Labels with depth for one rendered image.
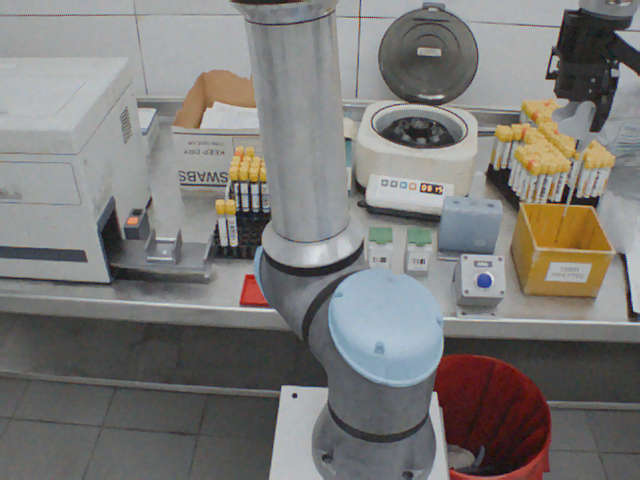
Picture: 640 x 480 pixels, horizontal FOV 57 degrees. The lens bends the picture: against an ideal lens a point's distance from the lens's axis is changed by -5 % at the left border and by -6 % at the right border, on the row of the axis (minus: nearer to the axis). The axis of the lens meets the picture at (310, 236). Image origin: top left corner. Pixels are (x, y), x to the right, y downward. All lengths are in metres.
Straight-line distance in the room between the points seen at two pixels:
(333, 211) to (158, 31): 0.96
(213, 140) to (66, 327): 0.92
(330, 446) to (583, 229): 0.65
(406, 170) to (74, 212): 0.61
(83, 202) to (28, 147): 0.12
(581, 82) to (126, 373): 1.34
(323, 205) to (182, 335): 1.23
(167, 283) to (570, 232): 0.72
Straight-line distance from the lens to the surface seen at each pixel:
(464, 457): 1.62
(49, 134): 0.94
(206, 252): 1.02
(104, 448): 1.96
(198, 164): 1.24
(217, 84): 1.46
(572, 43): 0.93
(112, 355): 1.81
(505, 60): 1.52
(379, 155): 1.19
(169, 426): 1.95
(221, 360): 1.74
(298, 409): 0.82
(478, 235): 1.10
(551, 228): 1.16
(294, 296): 0.69
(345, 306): 0.61
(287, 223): 0.65
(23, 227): 1.07
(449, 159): 1.18
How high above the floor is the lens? 1.56
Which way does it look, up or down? 37 degrees down
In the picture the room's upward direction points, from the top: straight up
